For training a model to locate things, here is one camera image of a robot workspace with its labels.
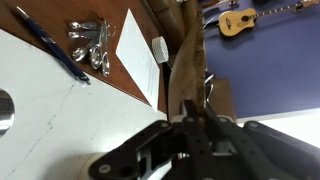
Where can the white masking tape roll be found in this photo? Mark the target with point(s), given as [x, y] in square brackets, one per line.
[85, 166]

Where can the blue pen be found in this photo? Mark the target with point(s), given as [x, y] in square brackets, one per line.
[56, 50]

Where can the silver measuring spoon set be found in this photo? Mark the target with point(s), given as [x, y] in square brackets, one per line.
[96, 55]

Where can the tan acoustic guitar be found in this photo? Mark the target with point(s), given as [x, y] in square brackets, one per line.
[235, 23]

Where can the brown wooden coffee table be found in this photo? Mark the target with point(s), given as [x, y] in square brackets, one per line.
[100, 10]

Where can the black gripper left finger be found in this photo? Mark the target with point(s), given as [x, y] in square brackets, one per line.
[133, 146]

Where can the white paper sheet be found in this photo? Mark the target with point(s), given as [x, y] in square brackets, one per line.
[140, 56]

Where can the white marble board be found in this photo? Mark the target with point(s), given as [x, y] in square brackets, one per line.
[66, 126]

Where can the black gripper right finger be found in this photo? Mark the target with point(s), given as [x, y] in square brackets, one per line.
[266, 150]

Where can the small silver metal cup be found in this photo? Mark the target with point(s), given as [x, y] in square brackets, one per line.
[5, 113]

